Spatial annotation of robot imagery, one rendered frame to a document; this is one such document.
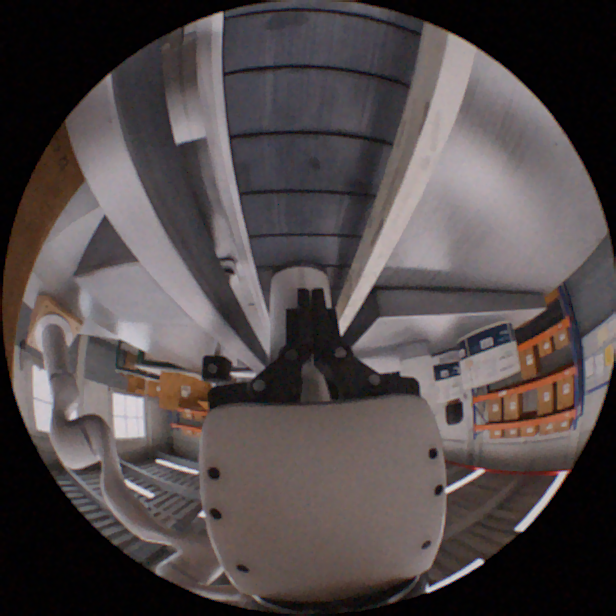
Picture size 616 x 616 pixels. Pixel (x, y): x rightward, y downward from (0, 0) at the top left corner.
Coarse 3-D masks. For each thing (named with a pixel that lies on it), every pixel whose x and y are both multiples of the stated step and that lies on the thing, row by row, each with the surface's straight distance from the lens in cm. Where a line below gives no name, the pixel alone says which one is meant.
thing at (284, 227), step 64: (320, 0) 12; (256, 64) 11; (320, 64) 11; (384, 64) 11; (256, 128) 11; (320, 128) 11; (384, 128) 12; (256, 192) 13; (320, 192) 13; (256, 256) 18; (320, 256) 18
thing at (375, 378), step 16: (320, 288) 13; (320, 304) 12; (320, 320) 12; (336, 320) 13; (320, 336) 11; (336, 336) 12; (320, 352) 11; (320, 368) 12; (368, 368) 11; (368, 384) 11; (384, 384) 11
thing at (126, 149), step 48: (144, 48) 4; (96, 96) 4; (144, 96) 4; (96, 144) 4; (144, 144) 4; (96, 192) 4; (144, 192) 4; (144, 240) 4; (192, 240) 5; (192, 288) 5; (240, 336) 9
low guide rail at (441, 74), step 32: (448, 32) 9; (416, 64) 10; (448, 64) 9; (416, 96) 9; (448, 96) 9; (416, 128) 9; (448, 128) 9; (416, 160) 9; (384, 192) 11; (416, 192) 10; (384, 224) 11; (384, 256) 13; (352, 288) 16
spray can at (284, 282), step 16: (288, 272) 18; (304, 272) 17; (320, 272) 18; (272, 288) 18; (288, 288) 17; (272, 304) 18; (288, 304) 16; (272, 320) 17; (272, 336) 17; (272, 352) 16; (304, 384) 15; (320, 384) 15; (304, 400) 15; (320, 400) 15
